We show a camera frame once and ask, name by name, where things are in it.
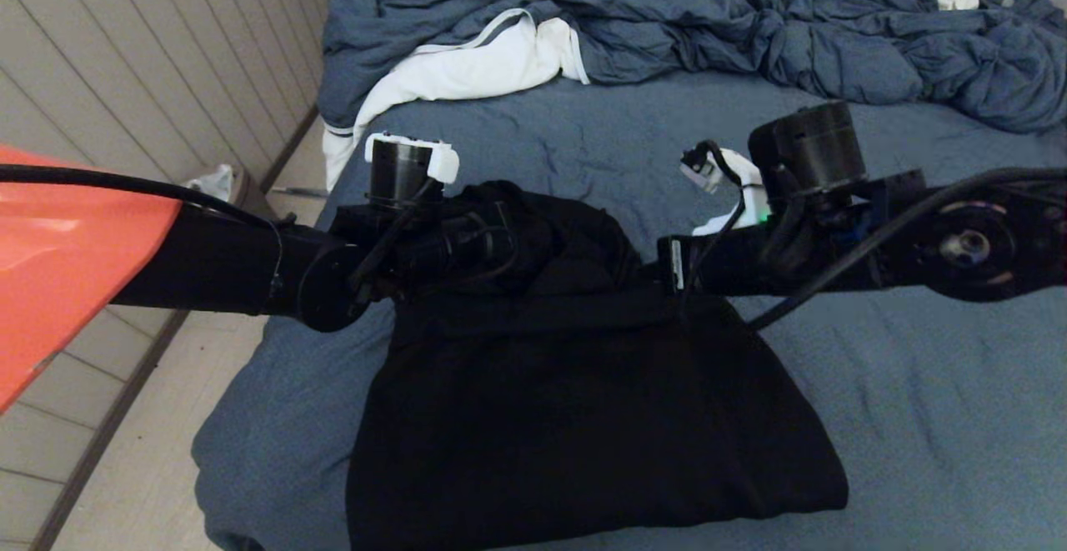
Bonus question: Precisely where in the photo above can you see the crumpled blue duvet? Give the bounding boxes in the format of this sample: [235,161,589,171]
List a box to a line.
[317,0,1067,137]

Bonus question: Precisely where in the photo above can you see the brown trash bin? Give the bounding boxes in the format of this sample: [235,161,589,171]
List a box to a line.
[229,169,276,218]

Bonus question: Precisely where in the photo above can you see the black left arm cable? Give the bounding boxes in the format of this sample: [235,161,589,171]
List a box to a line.
[0,163,297,228]

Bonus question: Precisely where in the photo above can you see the white garment with dark stripe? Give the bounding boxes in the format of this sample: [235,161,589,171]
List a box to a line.
[323,9,591,192]

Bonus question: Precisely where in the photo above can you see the white plastic bin bag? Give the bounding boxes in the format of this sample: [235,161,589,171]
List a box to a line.
[183,164,236,202]

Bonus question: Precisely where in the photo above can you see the black hooded sweatshirt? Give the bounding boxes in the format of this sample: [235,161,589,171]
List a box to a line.
[346,180,849,551]

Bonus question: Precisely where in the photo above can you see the blue bed sheet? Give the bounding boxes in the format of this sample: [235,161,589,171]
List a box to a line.
[192,72,1067,551]

